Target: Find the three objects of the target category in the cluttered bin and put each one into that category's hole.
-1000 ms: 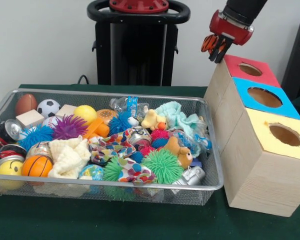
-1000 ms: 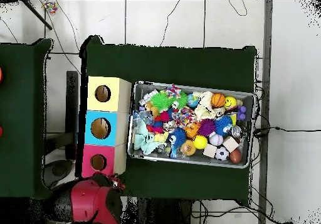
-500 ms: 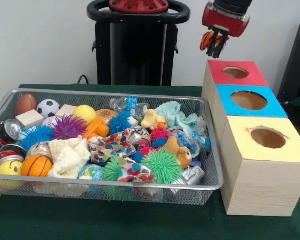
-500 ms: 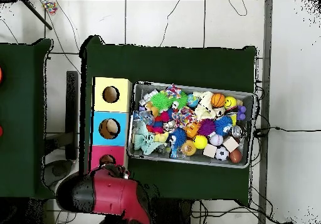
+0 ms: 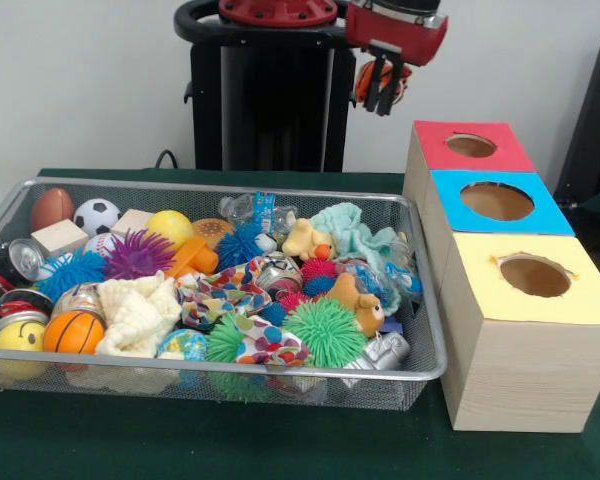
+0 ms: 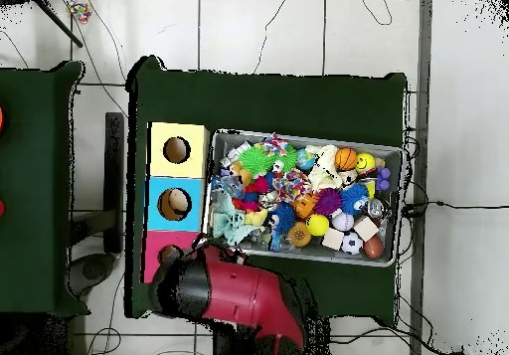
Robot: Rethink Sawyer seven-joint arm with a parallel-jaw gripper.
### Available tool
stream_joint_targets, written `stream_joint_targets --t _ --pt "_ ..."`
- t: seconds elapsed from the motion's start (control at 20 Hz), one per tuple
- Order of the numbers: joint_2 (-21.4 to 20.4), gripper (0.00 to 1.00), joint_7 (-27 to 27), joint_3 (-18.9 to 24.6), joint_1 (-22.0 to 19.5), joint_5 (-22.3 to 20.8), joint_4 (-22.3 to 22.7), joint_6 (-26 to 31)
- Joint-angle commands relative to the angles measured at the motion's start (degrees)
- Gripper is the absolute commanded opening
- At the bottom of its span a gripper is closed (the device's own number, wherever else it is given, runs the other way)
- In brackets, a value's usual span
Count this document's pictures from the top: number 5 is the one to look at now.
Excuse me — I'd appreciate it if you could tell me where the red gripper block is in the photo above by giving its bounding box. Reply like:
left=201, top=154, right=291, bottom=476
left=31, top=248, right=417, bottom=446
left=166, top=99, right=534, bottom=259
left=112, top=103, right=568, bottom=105
left=344, top=2, right=450, bottom=117

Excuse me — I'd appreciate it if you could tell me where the orange striped tiger plush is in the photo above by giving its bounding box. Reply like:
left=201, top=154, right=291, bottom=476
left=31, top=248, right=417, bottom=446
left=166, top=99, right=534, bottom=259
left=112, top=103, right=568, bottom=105
left=354, top=59, right=414, bottom=107

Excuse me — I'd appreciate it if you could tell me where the wooden box with three holes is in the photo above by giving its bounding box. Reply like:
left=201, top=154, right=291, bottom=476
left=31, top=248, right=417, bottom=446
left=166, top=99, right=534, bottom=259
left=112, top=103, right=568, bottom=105
left=401, top=119, right=600, bottom=434

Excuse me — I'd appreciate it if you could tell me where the yellow duck plush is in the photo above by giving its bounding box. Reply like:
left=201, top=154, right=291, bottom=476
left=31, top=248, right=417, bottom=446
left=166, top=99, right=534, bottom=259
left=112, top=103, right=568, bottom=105
left=281, top=218, right=337, bottom=262

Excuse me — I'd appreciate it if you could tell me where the black upright panel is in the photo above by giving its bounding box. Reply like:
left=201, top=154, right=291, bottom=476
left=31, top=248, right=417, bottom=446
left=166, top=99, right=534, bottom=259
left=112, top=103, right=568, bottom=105
left=553, top=32, right=600, bottom=204

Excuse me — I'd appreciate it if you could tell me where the brown bear plush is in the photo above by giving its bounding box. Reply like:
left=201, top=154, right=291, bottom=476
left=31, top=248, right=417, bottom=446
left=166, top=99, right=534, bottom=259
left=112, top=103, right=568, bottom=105
left=325, top=272, right=386, bottom=339

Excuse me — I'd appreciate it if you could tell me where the large green spiky ball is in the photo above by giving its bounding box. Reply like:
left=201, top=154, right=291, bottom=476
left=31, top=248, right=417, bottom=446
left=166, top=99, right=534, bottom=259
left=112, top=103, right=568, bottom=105
left=282, top=298, right=369, bottom=370

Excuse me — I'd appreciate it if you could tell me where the plain yellow ball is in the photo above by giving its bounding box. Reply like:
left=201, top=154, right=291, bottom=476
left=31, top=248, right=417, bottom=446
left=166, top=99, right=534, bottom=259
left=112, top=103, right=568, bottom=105
left=146, top=209, right=195, bottom=249

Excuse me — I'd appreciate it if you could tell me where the purple spiky ball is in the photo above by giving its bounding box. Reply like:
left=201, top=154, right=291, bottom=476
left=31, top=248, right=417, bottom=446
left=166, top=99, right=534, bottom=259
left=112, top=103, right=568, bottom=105
left=103, top=228, right=177, bottom=281

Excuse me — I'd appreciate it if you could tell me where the black and white soccer ball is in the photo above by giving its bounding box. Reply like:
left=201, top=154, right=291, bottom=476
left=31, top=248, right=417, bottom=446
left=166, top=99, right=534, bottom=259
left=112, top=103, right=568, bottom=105
left=73, top=198, right=122, bottom=236

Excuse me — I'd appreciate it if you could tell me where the cream knitted cloth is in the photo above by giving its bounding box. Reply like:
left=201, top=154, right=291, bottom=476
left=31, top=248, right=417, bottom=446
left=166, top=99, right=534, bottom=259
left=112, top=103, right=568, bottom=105
left=94, top=272, right=182, bottom=359

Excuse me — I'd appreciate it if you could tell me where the brown football toy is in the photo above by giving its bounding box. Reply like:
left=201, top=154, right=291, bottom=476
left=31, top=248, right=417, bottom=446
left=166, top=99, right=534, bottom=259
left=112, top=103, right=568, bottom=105
left=29, top=188, right=76, bottom=234

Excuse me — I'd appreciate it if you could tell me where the orange basketball toy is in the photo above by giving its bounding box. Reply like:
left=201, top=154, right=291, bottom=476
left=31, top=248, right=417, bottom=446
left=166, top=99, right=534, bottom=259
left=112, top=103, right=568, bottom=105
left=43, top=310, right=106, bottom=356

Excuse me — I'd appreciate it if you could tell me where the yellow smiley face ball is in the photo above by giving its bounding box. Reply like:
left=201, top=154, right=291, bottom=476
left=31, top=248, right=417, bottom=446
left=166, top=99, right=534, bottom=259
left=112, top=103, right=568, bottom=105
left=0, top=319, right=47, bottom=379

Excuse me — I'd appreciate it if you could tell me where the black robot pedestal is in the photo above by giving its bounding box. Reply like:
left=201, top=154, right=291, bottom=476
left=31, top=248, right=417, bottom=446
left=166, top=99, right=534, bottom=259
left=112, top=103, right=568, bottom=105
left=173, top=0, right=382, bottom=174

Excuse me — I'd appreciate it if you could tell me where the black cable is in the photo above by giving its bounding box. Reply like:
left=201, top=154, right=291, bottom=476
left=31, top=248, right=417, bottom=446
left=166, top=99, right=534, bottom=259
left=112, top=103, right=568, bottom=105
left=154, top=148, right=181, bottom=170

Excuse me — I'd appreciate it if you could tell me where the wire mesh bin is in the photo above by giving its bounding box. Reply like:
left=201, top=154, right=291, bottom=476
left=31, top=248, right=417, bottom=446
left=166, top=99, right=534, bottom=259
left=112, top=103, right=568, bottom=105
left=0, top=177, right=447, bottom=412

